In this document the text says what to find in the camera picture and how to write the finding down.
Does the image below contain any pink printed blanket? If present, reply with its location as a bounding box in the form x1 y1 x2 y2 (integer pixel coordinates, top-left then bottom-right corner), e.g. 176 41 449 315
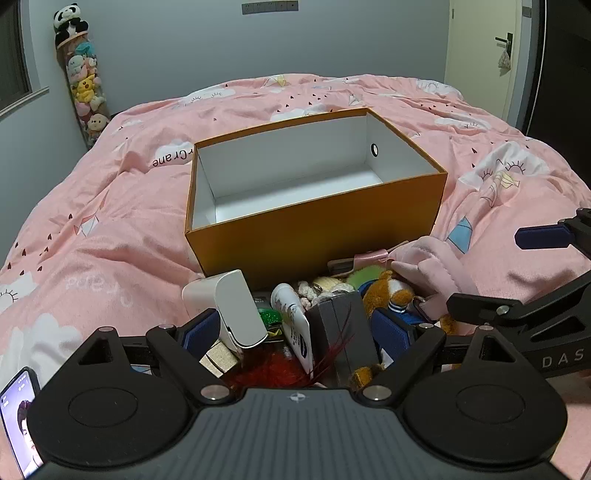
0 73 591 480

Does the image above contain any green glitter ribbon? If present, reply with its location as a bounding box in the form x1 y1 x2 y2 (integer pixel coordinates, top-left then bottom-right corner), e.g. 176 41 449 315
255 306 283 340

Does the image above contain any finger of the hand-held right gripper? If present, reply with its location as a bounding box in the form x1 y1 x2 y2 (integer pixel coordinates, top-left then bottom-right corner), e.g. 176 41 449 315
515 208 591 274
445 271 591 343

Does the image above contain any red feather toy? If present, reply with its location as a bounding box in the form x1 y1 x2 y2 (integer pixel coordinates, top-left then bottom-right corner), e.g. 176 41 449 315
224 314 356 388

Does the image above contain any small gold box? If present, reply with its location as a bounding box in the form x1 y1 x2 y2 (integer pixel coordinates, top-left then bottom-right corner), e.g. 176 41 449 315
199 339 243 377

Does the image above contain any dark wardrobe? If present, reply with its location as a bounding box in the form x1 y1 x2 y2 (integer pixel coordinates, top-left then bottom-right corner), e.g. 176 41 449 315
524 0 591 144

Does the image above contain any smartphone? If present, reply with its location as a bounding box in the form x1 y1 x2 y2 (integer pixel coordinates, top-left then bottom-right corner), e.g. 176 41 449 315
0 367 47 478

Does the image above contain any brown teddy bear plush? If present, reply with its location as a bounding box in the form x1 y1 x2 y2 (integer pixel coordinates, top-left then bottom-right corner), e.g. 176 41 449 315
348 270 458 391

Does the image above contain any white hand cream tube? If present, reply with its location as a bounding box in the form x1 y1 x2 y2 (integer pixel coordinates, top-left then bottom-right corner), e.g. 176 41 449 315
270 282 315 374

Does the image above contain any clear tube of plush toys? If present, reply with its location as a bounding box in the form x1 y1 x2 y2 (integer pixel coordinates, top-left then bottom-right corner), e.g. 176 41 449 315
55 34 112 151

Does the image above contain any pink bow clip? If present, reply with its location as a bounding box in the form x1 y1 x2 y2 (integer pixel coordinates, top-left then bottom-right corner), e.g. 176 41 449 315
355 248 394 267

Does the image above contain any white glasses case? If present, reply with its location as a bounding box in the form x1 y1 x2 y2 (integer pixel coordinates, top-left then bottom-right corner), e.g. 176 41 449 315
181 270 269 349

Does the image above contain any orange cardboard box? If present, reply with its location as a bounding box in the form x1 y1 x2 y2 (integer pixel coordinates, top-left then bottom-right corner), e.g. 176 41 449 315
185 107 448 288

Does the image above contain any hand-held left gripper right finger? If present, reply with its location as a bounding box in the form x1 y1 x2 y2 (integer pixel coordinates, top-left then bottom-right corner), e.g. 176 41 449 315
355 307 515 407

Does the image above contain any window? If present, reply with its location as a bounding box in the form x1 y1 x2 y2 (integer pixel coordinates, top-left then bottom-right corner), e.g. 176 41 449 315
0 0 49 116

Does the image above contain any pink plush cloth roll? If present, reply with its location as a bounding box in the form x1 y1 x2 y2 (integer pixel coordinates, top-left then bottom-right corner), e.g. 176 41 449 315
390 235 478 324

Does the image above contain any beige door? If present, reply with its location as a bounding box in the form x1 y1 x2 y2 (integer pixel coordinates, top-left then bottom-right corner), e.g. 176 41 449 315
444 0 539 134

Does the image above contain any pink strawberry plush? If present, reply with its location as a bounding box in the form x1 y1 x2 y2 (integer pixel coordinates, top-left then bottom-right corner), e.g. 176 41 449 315
345 269 384 291

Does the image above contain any cream crochet doll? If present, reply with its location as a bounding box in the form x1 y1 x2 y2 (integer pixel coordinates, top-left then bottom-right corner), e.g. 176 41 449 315
297 275 358 309

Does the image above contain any panda plush toy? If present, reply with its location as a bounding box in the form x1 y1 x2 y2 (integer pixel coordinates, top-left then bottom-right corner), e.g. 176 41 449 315
52 4 89 43

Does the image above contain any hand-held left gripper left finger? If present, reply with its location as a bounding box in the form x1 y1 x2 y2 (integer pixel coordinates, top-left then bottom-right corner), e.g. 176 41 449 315
76 308 232 407

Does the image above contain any grey photo card box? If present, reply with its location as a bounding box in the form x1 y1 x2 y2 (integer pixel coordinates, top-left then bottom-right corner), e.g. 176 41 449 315
305 292 382 384

